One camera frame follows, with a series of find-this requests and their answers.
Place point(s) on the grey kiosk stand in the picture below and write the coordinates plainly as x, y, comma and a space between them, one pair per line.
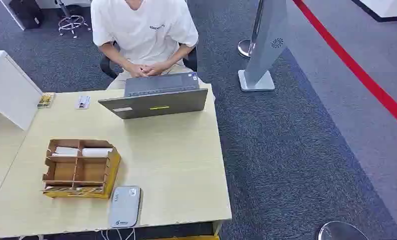
268, 33

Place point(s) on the yellow card pack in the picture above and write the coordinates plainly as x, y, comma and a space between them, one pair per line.
46, 100

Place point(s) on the grey card reader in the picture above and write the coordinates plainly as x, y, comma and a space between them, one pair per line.
125, 207

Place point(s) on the white card stack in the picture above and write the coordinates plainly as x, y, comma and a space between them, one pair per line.
66, 152
96, 152

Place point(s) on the red barrier belt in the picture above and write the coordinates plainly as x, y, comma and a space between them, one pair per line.
351, 65

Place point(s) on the chrome chair base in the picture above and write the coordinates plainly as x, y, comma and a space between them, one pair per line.
72, 23

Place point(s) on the black office chair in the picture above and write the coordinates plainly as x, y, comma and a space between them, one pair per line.
106, 67

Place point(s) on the person's left hand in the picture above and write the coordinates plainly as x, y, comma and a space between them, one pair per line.
157, 68

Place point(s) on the wooden card box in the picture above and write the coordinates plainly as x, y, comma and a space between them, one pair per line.
112, 172

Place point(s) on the white cabinet with dark plinth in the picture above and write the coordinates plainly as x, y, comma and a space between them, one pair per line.
390, 6

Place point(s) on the person's right hand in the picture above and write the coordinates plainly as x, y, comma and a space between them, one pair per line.
135, 70

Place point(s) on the person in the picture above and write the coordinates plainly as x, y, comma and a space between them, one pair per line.
142, 26

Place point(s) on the grey laptop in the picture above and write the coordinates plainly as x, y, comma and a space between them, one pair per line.
158, 106

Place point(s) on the black bag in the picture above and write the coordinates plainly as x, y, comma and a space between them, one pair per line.
26, 13

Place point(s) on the white printed card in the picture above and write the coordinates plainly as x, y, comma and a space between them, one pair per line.
83, 102

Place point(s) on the yellow floor tape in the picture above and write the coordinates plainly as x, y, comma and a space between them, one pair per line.
185, 238

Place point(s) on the white desk divider panel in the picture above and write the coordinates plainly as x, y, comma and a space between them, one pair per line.
9, 89

